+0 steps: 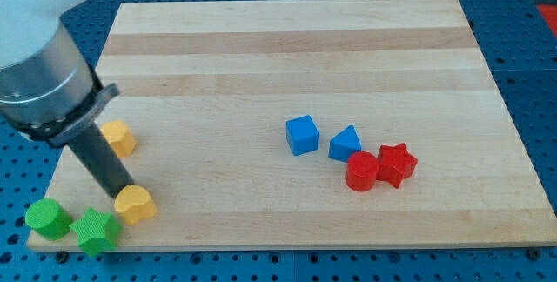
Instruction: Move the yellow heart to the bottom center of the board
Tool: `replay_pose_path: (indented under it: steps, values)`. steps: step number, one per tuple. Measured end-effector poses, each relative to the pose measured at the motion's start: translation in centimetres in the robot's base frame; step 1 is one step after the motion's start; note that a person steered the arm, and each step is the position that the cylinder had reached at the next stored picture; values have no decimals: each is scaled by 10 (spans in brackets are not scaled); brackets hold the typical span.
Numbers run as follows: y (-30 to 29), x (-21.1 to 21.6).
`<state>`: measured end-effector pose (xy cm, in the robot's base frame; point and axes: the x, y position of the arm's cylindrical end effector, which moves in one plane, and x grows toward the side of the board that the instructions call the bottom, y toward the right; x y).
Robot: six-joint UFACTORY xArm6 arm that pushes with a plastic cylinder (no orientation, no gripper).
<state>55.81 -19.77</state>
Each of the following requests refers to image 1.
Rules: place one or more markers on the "yellow heart block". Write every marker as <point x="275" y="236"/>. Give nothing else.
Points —
<point x="134" y="203"/>

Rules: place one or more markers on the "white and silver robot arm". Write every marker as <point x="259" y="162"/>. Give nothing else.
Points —
<point x="34" y="41"/>

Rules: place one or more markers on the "wooden board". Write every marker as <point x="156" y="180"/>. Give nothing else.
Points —
<point x="207" y="87"/>

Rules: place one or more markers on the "red cylinder block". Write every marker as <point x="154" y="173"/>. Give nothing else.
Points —
<point x="361" y="171"/>

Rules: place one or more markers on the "red star block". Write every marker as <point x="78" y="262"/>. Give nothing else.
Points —
<point x="396" y="164"/>

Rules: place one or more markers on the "yellow rounded block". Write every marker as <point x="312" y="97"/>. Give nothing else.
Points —
<point x="119" y="137"/>

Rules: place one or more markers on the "green cylinder block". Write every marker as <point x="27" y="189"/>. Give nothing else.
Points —
<point x="48" y="219"/>

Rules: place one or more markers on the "blue triangle block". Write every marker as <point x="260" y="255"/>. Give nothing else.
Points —
<point x="344" y="144"/>

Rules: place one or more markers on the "green star block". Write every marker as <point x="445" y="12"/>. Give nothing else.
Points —
<point x="96" y="232"/>

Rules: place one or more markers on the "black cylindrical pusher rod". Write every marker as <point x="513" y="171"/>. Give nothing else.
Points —
<point x="97" y="156"/>

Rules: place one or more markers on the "grey metal flange plate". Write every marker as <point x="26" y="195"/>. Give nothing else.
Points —
<point x="59" y="109"/>

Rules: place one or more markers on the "blue cube block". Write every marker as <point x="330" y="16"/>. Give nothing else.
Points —
<point x="302" y="135"/>

